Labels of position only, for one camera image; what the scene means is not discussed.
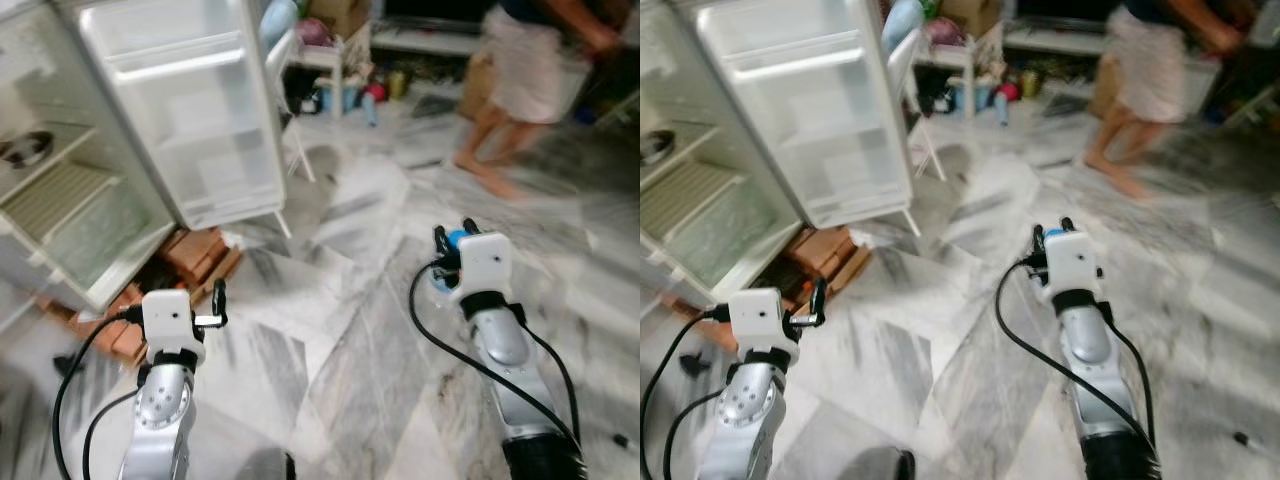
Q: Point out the small blue round object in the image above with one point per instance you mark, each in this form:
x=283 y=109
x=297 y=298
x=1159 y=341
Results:
x=456 y=239

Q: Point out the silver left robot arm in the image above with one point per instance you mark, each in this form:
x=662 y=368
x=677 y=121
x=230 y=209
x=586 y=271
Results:
x=160 y=420
x=745 y=420

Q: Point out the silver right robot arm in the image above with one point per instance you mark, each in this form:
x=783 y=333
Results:
x=510 y=350
x=1095 y=350

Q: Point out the clear fridge crisper drawer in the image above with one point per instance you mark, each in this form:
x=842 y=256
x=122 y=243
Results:
x=720 y=235
x=95 y=235

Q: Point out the grey fridge cabinet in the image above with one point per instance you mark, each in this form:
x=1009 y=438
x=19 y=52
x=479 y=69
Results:
x=60 y=210
x=690 y=200

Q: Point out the white fridge shelf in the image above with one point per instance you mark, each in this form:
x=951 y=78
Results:
x=60 y=195
x=690 y=190

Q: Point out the grey fridge door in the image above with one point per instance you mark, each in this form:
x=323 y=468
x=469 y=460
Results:
x=190 y=110
x=820 y=110

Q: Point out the red brick pile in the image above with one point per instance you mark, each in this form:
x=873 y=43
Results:
x=825 y=250
x=195 y=255

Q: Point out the small black floor object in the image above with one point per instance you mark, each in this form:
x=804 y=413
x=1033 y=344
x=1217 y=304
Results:
x=70 y=366
x=692 y=365

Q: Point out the blue plastic bottle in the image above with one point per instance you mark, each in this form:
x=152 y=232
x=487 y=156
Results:
x=370 y=108
x=1002 y=108

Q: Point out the red ball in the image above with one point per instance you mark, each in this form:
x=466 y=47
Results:
x=377 y=92
x=1009 y=91

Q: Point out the yellow can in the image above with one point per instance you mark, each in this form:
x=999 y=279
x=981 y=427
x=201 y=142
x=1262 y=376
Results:
x=1028 y=83
x=397 y=84

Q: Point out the silver robot left leg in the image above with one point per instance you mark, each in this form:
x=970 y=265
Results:
x=888 y=466
x=262 y=466

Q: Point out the barefoot person in skirt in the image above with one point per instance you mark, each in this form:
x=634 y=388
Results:
x=525 y=70
x=1150 y=70

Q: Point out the white folding chair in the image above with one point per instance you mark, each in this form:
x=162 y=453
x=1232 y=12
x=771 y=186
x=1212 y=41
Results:
x=292 y=100
x=918 y=100

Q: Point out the steel bowl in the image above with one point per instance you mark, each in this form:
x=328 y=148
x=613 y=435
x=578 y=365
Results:
x=25 y=148
x=655 y=146

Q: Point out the brown cardboard box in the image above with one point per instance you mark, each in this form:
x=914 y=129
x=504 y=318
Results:
x=340 y=15
x=970 y=15

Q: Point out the light blue cushion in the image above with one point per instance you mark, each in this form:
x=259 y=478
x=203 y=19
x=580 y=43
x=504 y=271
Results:
x=278 y=22
x=903 y=22

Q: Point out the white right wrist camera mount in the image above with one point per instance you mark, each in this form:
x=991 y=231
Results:
x=487 y=265
x=1072 y=262

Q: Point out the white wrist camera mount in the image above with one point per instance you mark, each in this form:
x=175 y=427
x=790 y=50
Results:
x=757 y=320
x=1072 y=262
x=170 y=320
x=487 y=265

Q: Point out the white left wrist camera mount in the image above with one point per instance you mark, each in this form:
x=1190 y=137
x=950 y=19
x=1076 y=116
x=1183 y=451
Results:
x=170 y=320
x=757 y=320

